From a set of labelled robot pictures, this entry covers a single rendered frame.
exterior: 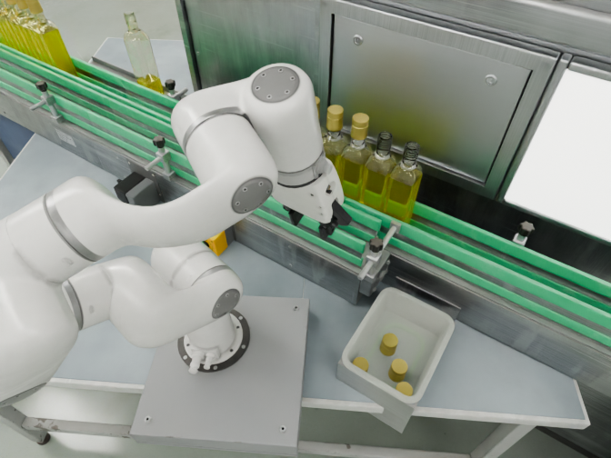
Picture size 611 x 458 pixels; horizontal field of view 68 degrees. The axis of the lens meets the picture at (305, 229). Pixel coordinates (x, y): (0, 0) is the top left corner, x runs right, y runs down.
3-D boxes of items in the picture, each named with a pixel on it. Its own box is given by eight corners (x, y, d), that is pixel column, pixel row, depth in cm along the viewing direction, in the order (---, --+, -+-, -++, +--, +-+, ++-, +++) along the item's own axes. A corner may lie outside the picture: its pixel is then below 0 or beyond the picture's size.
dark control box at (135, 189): (161, 202, 132) (154, 181, 126) (141, 218, 128) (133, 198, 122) (141, 191, 135) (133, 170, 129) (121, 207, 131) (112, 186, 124)
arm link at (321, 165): (345, 139, 54) (345, 154, 56) (283, 115, 57) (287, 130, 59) (312, 186, 51) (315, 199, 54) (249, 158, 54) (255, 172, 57)
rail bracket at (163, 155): (179, 178, 121) (167, 138, 110) (159, 194, 117) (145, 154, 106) (168, 173, 122) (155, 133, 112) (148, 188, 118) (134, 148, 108)
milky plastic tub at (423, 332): (449, 337, 103) (459, 319, 97) (408, 423, 91) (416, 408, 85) (381, 302, 110) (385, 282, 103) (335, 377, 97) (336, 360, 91)
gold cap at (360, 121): (370, 133, 94) (372, 115, 91) (362, 142, 92) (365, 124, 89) (355, 127, 96) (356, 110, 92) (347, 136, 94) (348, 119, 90)
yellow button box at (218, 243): (235, 241, 123) (231, 223, 117) (216, 260, 118) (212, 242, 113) (215, 231, 125) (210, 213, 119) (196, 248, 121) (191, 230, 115)
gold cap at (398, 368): (400, 385, 95) (404, 377, 91) (385, 376, 96) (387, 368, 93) (407, 372, 97) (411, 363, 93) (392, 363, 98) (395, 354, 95)
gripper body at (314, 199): (345, 149, 55) (350, 196, 65) (277, 122, 59) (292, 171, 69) (314, 195, 53) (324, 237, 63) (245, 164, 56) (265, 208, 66)
